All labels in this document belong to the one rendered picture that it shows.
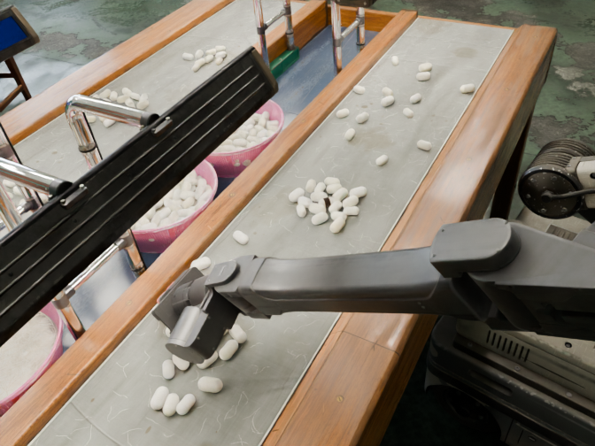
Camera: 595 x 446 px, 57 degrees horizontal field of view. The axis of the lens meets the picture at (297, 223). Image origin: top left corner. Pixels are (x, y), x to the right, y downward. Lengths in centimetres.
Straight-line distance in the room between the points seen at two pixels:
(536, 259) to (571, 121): 245
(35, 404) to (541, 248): 73
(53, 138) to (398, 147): 87
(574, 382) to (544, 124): 170
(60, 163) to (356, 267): 100
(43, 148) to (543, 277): 129
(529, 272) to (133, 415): 63
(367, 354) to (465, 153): 55
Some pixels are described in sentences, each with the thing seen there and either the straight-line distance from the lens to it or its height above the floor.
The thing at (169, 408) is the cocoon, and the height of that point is 76.
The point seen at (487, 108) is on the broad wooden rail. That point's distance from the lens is 138.
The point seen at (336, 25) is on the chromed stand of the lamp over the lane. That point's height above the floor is 89.
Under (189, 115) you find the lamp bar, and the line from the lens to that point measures 75.
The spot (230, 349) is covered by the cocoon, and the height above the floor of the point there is 76.
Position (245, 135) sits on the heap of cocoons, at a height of 74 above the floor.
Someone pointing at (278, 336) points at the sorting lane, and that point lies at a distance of 90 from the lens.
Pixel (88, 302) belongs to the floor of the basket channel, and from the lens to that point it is 114.
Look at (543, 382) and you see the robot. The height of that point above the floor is 36.
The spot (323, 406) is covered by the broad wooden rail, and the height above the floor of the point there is 76.
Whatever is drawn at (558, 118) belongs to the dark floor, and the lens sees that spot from 288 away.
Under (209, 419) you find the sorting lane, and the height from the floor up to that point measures 74.
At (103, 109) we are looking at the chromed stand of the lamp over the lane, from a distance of 77.
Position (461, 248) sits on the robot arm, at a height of 115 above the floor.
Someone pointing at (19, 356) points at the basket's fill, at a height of 74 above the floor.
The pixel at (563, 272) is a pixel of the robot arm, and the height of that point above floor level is 117.
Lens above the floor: 147
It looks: 42 degrees down
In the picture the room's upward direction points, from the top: 7 degrees counter-clockwise
